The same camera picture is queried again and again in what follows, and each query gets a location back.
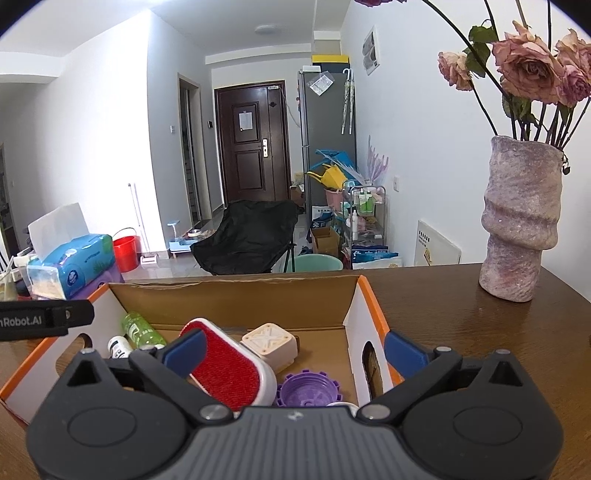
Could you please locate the clear plastic document bag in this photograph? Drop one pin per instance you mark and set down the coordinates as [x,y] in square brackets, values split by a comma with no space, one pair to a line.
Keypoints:
[321,84]

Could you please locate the green spray bottle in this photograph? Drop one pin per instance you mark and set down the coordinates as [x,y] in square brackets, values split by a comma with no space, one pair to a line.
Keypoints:
[138,330]

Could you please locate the blue packaged goods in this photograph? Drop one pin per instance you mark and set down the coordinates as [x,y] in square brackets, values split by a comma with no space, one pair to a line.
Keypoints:
[374,253]

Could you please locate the purple tissue pack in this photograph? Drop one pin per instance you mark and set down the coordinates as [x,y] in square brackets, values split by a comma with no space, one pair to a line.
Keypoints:
[111,278]

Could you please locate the green plastic basin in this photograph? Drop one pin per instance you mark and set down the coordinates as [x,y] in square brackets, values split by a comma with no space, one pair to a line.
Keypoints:
[318,263]

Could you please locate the blue plastic rack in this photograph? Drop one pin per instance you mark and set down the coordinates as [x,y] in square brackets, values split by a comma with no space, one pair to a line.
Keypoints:
[332,157]

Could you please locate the white wall socket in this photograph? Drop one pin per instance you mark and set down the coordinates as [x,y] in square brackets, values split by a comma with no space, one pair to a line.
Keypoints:
[396,183]

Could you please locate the white folded umbrella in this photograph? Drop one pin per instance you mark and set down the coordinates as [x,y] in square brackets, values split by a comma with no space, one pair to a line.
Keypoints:
[348,99]

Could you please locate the red plastic bucket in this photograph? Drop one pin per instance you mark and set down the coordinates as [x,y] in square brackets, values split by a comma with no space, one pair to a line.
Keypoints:
[125,251]

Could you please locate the yellow watering can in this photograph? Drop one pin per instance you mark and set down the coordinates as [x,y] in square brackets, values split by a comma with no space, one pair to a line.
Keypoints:
[331,177]

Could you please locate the metal storage cart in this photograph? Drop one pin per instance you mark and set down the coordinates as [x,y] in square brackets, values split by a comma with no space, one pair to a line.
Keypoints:
[367,217]

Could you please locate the white printed bag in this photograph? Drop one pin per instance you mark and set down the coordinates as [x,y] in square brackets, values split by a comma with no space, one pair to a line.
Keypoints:
[378,264]

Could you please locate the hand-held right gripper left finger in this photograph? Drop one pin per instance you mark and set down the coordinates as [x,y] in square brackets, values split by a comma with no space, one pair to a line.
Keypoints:
[187,353]

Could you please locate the beige cube charger plug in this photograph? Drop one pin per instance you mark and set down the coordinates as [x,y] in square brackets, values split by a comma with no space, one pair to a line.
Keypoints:
[270,346]

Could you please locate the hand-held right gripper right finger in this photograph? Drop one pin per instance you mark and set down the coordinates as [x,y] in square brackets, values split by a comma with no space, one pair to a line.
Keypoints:
[404,353]

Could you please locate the mop pole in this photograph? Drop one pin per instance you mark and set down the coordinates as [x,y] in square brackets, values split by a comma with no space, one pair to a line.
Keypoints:
[138,221]

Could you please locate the small cardboard box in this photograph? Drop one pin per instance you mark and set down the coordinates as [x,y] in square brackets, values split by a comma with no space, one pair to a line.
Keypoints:
[325,240]

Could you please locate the red and white lint brush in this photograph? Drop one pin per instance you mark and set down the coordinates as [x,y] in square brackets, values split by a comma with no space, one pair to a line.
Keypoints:
[231,369]

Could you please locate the grey refrigerator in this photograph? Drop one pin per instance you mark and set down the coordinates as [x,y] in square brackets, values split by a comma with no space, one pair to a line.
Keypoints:
[323,124]

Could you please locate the dried pink roses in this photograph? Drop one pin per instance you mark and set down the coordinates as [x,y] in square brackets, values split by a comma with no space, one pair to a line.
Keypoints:
[526,69]

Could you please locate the purple feather decoration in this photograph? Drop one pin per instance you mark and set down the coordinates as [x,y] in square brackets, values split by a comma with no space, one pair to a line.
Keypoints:
[376,161]

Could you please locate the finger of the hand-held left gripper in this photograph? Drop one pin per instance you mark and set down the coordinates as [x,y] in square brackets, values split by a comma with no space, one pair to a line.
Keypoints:
[78,316]

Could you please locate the purple bottle cap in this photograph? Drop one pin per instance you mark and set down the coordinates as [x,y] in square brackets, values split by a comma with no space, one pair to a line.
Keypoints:
[307,390]

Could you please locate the dark brown entrance door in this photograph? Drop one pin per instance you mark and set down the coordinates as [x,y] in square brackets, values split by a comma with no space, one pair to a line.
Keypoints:
[251,152]

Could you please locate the blue tissue pack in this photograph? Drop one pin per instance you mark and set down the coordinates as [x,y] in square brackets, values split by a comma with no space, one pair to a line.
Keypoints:
[74,267]

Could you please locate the light blue pet feeder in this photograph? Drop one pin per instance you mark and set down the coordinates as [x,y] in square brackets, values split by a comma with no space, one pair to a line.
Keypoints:
[180,240]

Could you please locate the pink bucket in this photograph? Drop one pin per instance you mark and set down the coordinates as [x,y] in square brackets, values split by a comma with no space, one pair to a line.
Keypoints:
[333,198]

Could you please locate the black folding chair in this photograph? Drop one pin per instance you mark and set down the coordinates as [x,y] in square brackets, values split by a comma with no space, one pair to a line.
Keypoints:
[249,235]

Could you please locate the red cardboard box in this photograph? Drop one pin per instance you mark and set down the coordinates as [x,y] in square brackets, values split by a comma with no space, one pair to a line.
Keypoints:
[231,300]

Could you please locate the tall white bottle cap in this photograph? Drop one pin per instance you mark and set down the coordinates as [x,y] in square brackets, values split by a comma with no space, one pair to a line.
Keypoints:
[344,406]

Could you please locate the white spray bottle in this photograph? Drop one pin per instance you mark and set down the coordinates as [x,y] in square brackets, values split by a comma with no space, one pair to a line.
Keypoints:
[118,347]

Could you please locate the glass cup with straw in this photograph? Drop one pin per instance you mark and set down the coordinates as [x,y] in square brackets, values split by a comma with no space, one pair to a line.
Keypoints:
[8,288]

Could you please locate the yellow and black box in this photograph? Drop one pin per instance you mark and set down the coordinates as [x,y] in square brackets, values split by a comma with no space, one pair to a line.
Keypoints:
[330,61]

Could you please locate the white wall panel box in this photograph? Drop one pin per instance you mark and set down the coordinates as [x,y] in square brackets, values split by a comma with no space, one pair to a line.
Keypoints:
[371,48]

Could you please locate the white leaning board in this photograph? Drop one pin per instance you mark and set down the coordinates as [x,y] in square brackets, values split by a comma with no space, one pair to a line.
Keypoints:
[436,247]

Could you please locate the pink textured vase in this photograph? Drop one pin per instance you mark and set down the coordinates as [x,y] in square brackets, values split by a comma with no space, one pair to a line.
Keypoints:
[521,221]

